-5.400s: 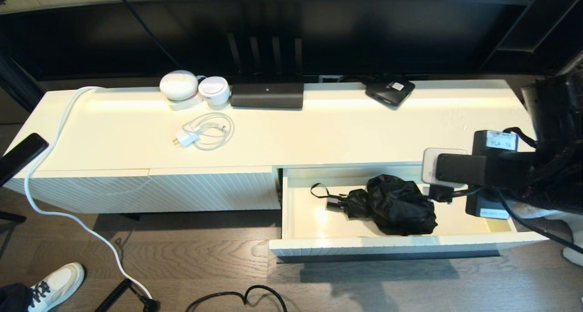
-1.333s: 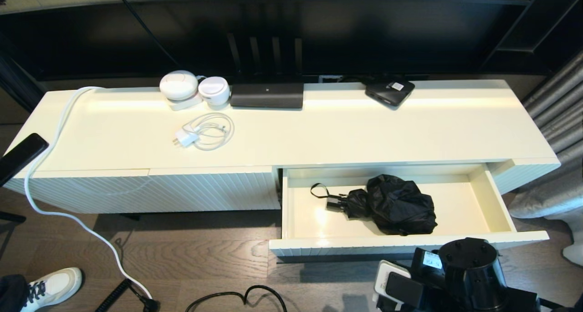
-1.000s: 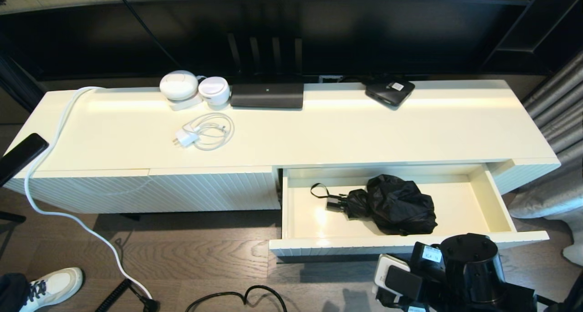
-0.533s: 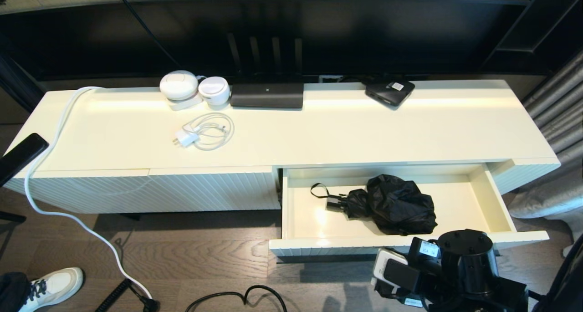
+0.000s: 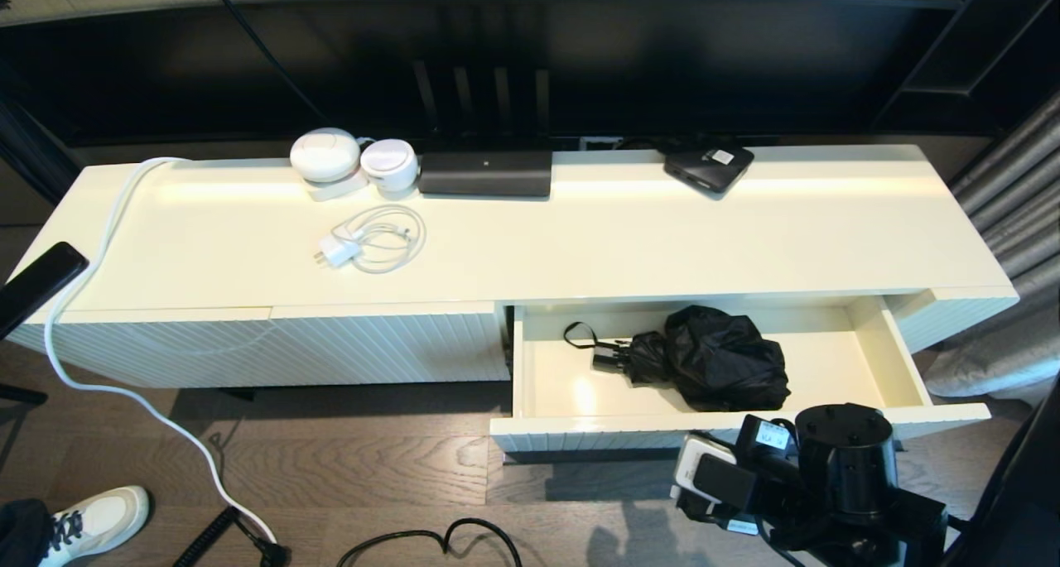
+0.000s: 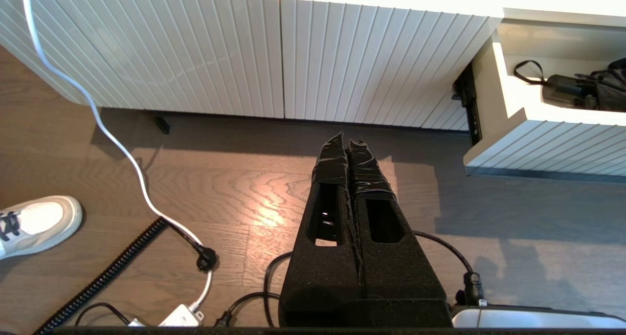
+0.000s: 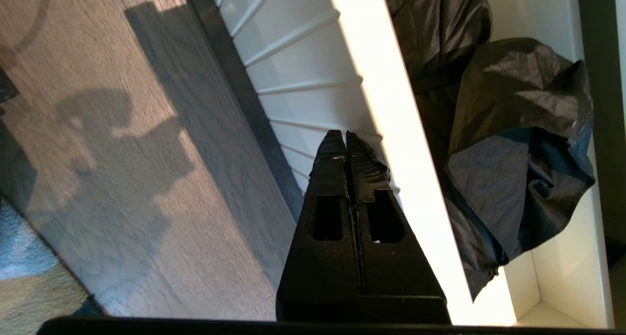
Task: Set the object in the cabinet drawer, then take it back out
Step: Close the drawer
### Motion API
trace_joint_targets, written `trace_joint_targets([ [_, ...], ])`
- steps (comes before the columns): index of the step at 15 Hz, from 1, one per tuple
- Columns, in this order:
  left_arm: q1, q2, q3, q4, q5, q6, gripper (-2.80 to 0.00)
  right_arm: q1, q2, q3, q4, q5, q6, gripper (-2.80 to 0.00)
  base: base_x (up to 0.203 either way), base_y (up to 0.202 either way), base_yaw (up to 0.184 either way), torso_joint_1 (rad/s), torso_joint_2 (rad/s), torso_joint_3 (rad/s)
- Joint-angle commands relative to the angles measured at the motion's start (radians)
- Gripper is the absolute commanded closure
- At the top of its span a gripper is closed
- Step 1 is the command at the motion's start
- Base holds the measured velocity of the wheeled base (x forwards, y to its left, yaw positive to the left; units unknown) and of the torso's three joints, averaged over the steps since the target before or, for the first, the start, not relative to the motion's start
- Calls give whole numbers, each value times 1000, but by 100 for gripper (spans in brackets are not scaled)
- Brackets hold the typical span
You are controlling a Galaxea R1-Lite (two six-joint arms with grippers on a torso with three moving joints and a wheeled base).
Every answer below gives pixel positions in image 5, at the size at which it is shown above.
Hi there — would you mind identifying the large white dome device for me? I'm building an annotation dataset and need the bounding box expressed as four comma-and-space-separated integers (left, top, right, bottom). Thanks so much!
289, 126, 362, 182

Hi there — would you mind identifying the white tv cabinet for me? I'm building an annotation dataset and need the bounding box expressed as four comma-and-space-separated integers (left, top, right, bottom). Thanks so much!
7, 142, 1022, 388

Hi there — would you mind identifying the white sneaker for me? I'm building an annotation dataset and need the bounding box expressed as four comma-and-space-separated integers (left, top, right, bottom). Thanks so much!
37, 486, 152, 567

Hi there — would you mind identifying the white charger plug adapter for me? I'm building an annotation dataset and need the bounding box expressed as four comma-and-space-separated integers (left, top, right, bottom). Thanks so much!
312, 234, 363, 268

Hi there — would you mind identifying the black umbrella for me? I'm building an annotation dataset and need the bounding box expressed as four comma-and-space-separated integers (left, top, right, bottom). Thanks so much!
564, 305, 792, 413

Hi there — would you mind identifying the grey curtain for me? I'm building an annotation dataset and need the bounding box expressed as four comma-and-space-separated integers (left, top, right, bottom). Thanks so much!
923, 91, 1060, 402

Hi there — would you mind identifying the small white round device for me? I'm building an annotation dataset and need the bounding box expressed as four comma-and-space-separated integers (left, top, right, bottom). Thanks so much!
360, 137, 419, 193

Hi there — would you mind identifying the black chair leg bar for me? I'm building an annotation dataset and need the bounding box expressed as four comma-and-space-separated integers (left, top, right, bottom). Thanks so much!
0, 383, 51, 407

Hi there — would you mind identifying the dark trouser leg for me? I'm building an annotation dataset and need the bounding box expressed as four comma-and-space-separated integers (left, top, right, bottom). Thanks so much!
0, 499, 57, 567

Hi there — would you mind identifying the thick white power cord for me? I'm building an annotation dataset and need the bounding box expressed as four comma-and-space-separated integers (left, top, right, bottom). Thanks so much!
45, 156, 278, 545

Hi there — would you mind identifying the black glossy armrest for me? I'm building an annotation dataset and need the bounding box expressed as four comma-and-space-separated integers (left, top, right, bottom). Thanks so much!
0, 240, 90, 339

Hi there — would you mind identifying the white coiled charging cable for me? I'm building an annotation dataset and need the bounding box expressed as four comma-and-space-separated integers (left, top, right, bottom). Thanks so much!
331, 204, 427, 274

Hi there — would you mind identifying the black set-top box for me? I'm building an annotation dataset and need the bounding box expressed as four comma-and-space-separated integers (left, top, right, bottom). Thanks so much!
664, 143, 756, 195

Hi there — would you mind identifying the black coiled cable with plug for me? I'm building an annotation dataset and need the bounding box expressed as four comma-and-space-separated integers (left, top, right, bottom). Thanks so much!
172, 505, 291, 567

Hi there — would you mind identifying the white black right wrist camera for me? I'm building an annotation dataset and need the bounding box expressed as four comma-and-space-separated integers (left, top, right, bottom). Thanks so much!
670, 433, 759, 516

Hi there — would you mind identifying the white fluted drawer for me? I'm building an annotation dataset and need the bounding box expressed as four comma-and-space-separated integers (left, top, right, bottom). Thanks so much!
489, 296, 992, 454

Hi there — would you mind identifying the black television screen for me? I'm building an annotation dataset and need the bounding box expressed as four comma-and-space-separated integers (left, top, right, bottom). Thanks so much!
0, 0, 982, 147

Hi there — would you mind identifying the black looped floor cable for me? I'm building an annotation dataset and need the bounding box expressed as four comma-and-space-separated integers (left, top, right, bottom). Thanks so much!
337, 517, 523, 567

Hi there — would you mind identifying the black router with antennas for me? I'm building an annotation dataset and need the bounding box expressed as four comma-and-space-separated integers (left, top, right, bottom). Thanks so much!
412, 58, 554, 199

